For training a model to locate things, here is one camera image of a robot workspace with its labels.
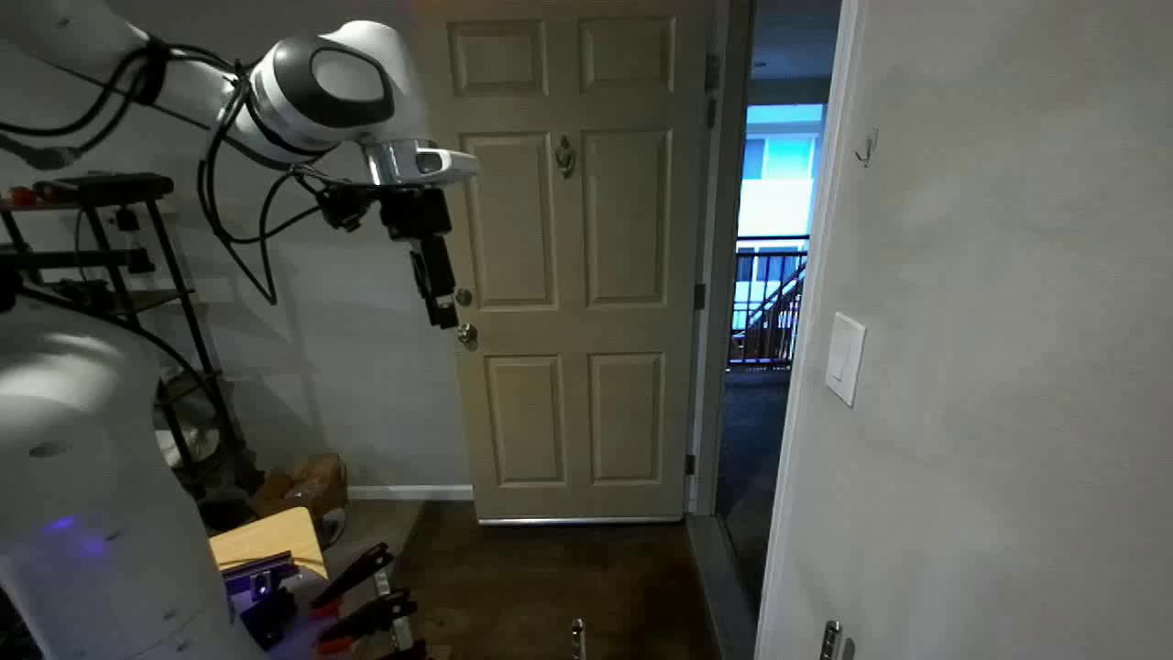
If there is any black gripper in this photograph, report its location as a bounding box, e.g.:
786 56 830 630
383 185 457 328

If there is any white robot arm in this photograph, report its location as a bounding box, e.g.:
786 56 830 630
0 0 478 660

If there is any round door knob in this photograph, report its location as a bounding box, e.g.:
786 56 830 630
457 321 482 353

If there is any beige panelled door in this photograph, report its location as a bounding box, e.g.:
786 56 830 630
412 0 715 524

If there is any door knocker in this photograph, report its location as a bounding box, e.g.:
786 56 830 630
553 136 577 180

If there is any brown bag on floor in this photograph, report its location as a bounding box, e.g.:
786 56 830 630
253 452 347 521

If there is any round fan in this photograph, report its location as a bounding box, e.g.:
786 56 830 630
154 372 226 493

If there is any tan cardboard box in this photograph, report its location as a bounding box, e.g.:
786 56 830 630
208 504 330 578

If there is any black balcony railing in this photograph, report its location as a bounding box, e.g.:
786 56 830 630
729 235 811 370

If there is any black metal shelf rack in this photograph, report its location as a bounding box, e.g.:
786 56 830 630
0 172 264 531

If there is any black folding stand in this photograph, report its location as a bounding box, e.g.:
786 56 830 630
234 542 429 660

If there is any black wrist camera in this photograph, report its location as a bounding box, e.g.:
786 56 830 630
321 184 376 232

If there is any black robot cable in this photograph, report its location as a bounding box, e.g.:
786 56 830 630
0 40 387 306

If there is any small metal floor post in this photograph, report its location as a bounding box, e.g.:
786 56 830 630
569 619 592 660

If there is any white wall light switch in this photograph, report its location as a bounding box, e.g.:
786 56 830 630
826 312 866 402

